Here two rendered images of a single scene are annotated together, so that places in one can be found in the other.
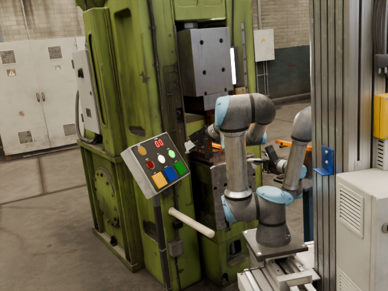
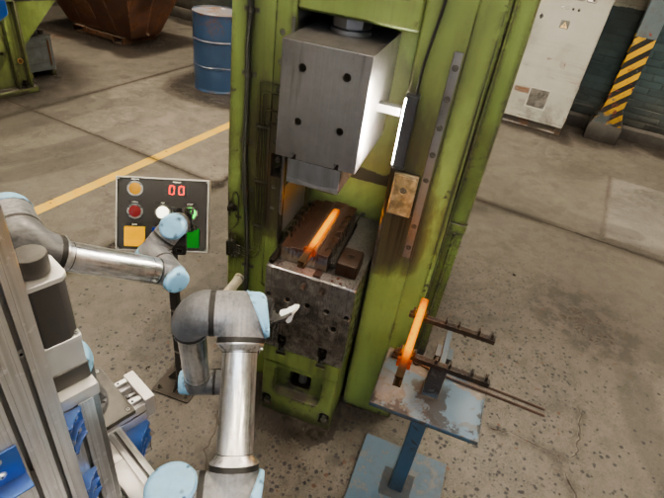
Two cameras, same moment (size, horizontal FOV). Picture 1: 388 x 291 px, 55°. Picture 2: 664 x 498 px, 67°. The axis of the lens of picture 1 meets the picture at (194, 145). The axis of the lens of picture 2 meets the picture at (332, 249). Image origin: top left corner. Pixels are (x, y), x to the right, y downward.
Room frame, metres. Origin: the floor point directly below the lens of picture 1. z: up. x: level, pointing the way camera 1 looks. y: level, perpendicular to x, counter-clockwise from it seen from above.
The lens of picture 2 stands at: (1.31, -1.40, 2.15)
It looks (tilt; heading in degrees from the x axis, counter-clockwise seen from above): 35 degrees down; 46
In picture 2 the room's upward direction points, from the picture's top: 9 degrees clockwise
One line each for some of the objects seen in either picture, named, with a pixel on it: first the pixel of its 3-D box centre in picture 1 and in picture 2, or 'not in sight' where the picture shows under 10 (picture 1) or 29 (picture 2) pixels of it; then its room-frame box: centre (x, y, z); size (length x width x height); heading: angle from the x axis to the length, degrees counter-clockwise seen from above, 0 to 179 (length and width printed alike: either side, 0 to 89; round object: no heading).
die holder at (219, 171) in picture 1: (211, 182); (326, 281); (2.57, -0.10, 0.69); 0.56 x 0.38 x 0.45; 33
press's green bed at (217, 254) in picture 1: (216, 237); (315, 349); (2.57, -0.10, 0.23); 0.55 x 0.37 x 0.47; 33
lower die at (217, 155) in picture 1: (202, 149); (320, 230); (2.53, -0.06, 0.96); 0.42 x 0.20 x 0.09; 33
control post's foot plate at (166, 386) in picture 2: not in sight; (180, 376); (1.98, 0.25, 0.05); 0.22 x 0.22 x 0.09; 33
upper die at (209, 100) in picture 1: (197, 99); (330, 154); (2.53, -0.06, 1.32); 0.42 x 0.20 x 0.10; 33
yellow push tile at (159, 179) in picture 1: (159, 180); (134, 236); (1.83, 0.20, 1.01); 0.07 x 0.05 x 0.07; 148
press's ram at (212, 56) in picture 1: (199, 61); (350, 95); (2.55, -0.10, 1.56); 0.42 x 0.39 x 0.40; 33
